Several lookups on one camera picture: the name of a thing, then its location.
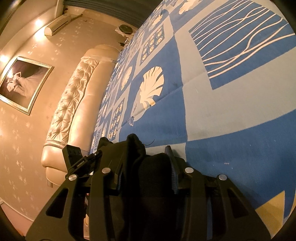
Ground framed wall picture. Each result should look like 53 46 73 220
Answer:
1 56 54 115

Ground round fan on nightstand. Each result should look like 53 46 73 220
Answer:
115 24 133 37

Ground blue patterned bedspread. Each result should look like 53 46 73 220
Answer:
89 0 296 238

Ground white wall air conditioner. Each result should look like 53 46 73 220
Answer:
44 14 83 36

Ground black pants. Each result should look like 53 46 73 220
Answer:
92 133 193 241

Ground cream tufted headboard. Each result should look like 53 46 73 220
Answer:
41 45 120 186

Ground dark grey curtain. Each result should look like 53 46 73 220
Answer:
64 0 162 28

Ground black mounted camera box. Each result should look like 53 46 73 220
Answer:
62 145 102 179

